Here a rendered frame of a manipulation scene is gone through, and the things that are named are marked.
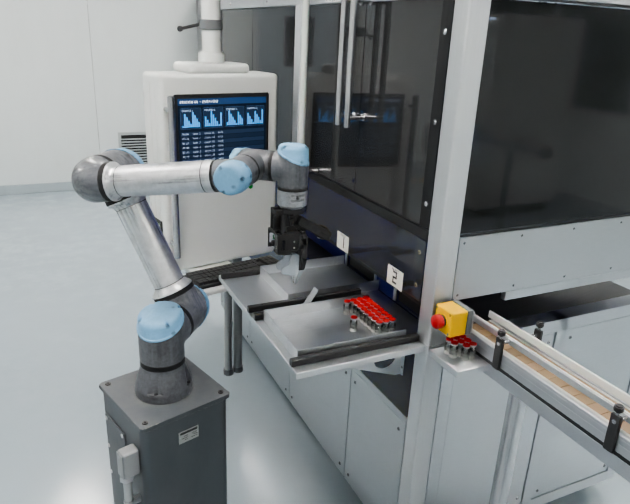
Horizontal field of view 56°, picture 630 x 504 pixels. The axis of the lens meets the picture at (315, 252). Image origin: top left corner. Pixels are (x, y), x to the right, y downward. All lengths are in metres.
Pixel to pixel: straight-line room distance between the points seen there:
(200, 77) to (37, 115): 4.65
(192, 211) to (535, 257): 1.26
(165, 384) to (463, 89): 1.05
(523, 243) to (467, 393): 0.49
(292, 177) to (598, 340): 1.28
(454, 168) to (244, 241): 1.18
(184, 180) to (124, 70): 5.48
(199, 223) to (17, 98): 4.61
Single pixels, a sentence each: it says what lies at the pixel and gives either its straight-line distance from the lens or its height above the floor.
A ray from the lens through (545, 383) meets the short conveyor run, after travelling 1.56.
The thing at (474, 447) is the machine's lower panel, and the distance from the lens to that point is 2.09.
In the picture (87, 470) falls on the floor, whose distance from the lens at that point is 2.72.
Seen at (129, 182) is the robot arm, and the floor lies 1.36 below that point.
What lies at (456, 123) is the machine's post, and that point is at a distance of 1.53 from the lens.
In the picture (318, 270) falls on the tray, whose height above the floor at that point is 0.88.
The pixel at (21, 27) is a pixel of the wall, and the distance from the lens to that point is 6.75.
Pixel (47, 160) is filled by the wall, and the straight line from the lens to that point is 6.88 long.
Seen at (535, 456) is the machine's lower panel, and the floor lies 0.34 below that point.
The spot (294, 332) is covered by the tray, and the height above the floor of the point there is 0.88.
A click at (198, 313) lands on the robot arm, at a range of 1.66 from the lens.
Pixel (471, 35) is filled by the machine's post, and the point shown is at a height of 1.71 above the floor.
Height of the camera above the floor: 1.70
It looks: 20 degrees down
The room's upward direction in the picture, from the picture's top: 3 degrees clockwise
